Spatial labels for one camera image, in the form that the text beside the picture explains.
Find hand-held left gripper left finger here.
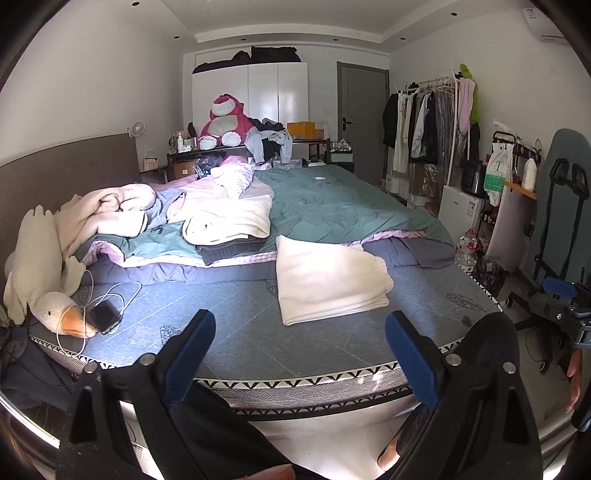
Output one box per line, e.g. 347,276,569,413
55,309,218,480

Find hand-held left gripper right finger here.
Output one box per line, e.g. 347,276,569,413
385,311,543,480

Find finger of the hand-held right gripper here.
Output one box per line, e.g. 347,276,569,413
542,277,591,301
527,294,581,324

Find cream quilted pants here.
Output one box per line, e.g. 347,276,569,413
276,234,394,326

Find person's right forearm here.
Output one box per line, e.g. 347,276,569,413
570,401,591,432

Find person's right hand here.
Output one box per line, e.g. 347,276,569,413
566,350,583,414

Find person's left hand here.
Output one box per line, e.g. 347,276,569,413
239,464,296,480

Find bed with blue sheet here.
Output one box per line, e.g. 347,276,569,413
28,161,506,411

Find grey gaming chair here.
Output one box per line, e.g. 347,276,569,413
505,128,591,324

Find pale leaning board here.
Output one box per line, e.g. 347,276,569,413
487,185,525,273

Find person's foot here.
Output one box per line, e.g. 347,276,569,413
378,406,419,472

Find black phone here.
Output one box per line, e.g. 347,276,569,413
88,300,122,335

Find clear water bottle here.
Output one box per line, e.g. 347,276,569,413
456,228,478,273

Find black metal shelf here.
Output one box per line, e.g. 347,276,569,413
480,131,543,250

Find white bottle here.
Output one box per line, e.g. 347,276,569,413
522,154,539,191

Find white and green plastic bag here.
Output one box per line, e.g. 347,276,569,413
484,143,514,206

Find white mini fridge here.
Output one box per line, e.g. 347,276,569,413
438,185,485,232

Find black kitchen appliance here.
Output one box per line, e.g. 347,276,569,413
462,160,486,198

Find folded cream blanket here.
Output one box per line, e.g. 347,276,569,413
181,194,273,245

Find dark clothes heap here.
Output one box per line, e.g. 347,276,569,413
0,323,84,411

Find cream fleece blanket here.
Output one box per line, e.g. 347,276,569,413
58,184,158,259

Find teal quilt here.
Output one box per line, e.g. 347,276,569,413
76,165,455,271

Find white goose plush toy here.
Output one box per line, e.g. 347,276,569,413
2,208,100,340

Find purple checkered garment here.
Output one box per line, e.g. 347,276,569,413
217,161,257,197

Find black desk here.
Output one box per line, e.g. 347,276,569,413
166,138,332,182

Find clothes rack with hanging clothes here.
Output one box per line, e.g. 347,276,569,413
382,65,481,217

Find brown headboard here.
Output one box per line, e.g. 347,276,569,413
0,134,141,282

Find pile of clothes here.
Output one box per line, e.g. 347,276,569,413
245,119,294,164

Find pink bear plush toy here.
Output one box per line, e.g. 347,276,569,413
199,93,256,149

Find grey door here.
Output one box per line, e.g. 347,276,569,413
337,61,390,181

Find orange box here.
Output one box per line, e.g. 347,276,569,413
287,121,317,140

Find white air conditioner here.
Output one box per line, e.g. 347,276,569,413
522,6,571,43

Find white wardrobe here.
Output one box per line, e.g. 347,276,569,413
191,61,309,139

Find black bags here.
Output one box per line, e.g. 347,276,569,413
192,46,303,75

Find white charging cable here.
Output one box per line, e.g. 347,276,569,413
55,270,143,356

